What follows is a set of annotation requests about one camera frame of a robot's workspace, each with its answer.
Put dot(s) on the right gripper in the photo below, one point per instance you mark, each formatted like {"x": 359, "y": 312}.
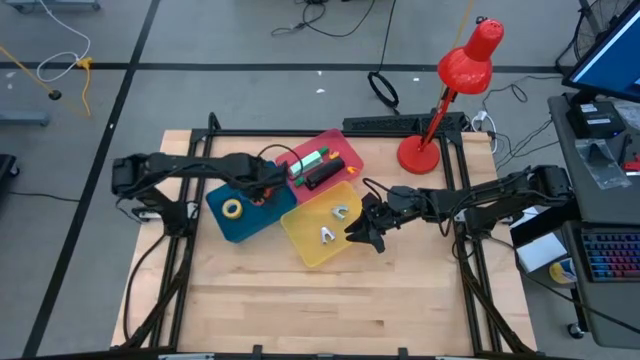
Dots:
{"x": 400, "y": 205}

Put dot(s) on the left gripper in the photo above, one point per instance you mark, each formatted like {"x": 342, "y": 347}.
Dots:
{"x": 260, "y": 175}

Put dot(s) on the yellow tape roll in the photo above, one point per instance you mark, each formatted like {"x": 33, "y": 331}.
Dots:
{"x": 224, "y": 209}

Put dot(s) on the mint green stapler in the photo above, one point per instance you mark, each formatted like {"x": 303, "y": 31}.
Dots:
{"x": 306, "y": 163}

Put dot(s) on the black stapler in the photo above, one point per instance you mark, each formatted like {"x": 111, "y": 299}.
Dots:
{"x": 325, "y": 174}

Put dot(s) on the yellow mini stapler pink trim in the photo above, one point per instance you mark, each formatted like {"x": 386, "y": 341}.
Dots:
{"x": 334, "y": 155}

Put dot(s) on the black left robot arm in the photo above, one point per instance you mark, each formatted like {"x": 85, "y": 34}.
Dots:
{"x": 190, "y": 164}

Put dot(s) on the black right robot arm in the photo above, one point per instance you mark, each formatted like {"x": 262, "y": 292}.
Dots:
{"x": 500, "y": 192}

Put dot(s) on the blue plastic bin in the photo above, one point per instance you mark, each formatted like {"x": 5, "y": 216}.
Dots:
{"x": 250, "y": 225}

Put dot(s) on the yellow translucent plastic bin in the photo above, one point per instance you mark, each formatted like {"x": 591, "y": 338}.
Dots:
{"x": 305, "y": 240}

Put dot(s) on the pink plastic bin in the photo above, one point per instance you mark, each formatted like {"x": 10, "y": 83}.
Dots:
{"x": 345, "y": 145}

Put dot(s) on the black power strip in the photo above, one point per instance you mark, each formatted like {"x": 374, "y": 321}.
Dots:
{"x": 390, "y": 124}

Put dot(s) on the white plug adapter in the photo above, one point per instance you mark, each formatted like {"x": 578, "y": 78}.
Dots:
{"x": 481, "y": 117}

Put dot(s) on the white box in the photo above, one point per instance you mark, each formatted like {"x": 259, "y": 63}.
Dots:
{"x": 540, "y": 252}

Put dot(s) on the red desk lamp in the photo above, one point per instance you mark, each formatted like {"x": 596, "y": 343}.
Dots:
{"x": 467, "y": 70}

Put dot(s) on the yellow and blue roll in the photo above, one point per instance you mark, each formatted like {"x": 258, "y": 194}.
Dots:
{"x": 561, "y": 272}

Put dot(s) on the grey desk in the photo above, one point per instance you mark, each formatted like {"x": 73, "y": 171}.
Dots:
{"x": 600, "y": 205}

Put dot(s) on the clear plastic bag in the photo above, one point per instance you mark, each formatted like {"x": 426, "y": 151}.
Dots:
{"x": 602, "y": 162}

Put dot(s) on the black mini computer box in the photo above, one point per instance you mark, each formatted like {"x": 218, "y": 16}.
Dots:
{"x": 595, "y": 119}

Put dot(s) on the backlit colourful keyboard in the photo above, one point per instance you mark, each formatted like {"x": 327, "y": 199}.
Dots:
{"x": 615, "y": 257}

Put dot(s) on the grey furniture base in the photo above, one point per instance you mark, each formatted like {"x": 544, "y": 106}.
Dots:
{"x": 22, "y": 118}
{"x": 50, "y": 5}

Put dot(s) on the black caster foot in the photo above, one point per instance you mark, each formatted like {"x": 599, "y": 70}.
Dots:
{"x": 7, "y": 166}

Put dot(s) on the red item on desk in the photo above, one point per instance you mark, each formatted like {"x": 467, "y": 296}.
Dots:
{"x": 632, "y": 164}

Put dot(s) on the computer monitor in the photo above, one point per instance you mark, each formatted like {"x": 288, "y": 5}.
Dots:
{"x": 610, "y": 65}

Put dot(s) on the black floor fan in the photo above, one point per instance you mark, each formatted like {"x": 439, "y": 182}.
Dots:
{"x": 595, "y": 30}

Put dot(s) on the silver frame bracket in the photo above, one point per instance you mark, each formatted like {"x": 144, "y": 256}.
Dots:
{"x": 459, "y": 215}
{"x": 146, "y": 212}

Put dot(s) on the black aluminium table frame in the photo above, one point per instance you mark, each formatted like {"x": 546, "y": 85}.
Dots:
{"x": 470, "y": 280}

